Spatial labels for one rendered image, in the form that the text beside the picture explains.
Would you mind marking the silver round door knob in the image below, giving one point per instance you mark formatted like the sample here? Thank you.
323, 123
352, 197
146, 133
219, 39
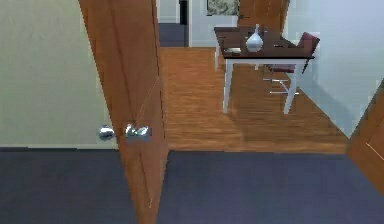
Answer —
106, 132
137, 131

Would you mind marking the brown wooden room door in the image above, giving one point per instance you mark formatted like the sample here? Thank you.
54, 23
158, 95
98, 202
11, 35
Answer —
370, 140
266, 13
126, 66

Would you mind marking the dark brown white-legged table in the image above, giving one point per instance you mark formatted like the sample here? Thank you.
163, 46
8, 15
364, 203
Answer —
240, 40

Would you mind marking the white round vase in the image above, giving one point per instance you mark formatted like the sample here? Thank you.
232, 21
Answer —
254, 42

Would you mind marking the dark red metal-legged chair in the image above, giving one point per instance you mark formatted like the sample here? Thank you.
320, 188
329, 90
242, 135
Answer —
308, 41

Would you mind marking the framed wall picture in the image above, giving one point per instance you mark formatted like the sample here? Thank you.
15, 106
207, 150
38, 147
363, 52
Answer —
222, 7

